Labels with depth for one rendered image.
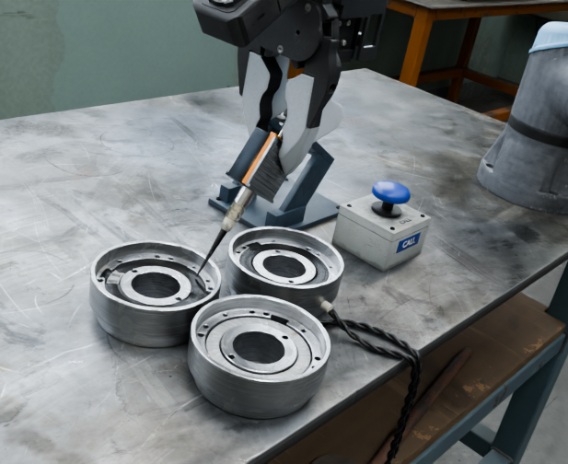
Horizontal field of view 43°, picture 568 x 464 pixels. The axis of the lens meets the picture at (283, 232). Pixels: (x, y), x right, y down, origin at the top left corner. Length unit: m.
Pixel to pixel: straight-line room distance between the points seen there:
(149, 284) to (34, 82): 1.80
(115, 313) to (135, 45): 2.04
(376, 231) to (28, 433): 0.39
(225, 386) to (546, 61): 0.63
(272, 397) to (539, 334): 0.78
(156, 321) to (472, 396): 0.59
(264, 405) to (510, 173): 0.58
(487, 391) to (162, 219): 0.54
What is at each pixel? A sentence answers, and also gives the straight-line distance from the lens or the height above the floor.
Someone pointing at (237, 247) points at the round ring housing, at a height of 0.83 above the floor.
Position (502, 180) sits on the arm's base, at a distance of 1.00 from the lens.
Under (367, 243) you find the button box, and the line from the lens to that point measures 0.74.
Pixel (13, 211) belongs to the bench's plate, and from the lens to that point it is 0.76.
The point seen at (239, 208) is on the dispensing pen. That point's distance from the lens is 0.60.
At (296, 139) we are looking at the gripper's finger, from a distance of 0.58.
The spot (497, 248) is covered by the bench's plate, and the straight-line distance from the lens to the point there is 0.86.
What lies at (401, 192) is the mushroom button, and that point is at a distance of 0.74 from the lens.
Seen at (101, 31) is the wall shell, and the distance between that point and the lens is 2.46.
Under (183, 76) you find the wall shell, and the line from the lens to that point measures 2.73.
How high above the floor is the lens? 1.16
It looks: 28 degrees down
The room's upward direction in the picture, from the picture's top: 11 degrees clockwise
